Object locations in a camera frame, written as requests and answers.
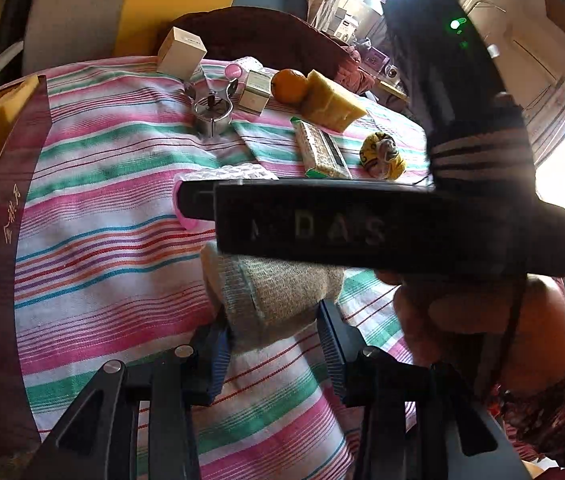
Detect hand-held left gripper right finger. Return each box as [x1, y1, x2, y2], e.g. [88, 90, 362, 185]
[315, 300, 533, 480]

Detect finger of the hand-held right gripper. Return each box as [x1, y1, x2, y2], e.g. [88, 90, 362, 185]
[177, 179, 219, 223]

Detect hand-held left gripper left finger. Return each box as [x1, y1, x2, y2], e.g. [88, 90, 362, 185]
[35, 320, 236, 480]

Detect clear pink plastic case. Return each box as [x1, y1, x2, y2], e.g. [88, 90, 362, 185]
[173, 161, 280, 232]

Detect white socks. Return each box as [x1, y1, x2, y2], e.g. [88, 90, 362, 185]
[200, 241, 347, 353]

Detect stainless steel ring tool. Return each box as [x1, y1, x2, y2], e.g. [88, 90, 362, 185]
[182, 77, 241, 137]

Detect yellow printed sock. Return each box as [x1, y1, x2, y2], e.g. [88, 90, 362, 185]
[359, 131, 408, 181]

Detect green and white box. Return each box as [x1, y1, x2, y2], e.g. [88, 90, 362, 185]
[239, 69, 276, 114]

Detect orange fruit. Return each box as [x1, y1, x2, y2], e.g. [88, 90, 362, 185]
[270, 68, 309, 106]

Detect yellow sponge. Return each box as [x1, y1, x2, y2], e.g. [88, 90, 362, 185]
[301, 69, 369, 134]

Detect person's right forearm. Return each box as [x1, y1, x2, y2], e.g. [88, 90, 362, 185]
[482, 276, 565, 396]

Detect person's right hand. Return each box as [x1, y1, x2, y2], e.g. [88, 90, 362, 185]
[376, 269, 493, 367]

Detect striped tablecloth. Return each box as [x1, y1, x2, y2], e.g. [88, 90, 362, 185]
[12, 55, 443, 480]

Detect green and white snack bar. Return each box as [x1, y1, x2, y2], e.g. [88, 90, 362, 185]
[291, 116, 353, 181]

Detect small pink cap bottle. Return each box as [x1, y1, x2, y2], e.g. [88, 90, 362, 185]
[225, 54, 266, 85]

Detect striped curtain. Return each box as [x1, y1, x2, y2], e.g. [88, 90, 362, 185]
[525, 57, 565, 241]

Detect small white box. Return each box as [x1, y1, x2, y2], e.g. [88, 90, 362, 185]
[156, 26, 208, 81]

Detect dark brown cloth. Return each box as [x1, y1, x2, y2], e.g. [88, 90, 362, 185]
[162, 6, 358, 96]

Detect pink cloth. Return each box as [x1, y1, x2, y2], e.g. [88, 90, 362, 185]
[335, 47, 380, 95]

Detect purple box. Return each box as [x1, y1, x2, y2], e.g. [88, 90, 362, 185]
[359, 46, 390, 70]

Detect grey yellow blue chair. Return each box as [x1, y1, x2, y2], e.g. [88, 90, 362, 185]
[0, 0, 313, 86]

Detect person's floral garment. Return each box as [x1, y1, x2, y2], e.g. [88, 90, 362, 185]
[487, 310, 565, 466]

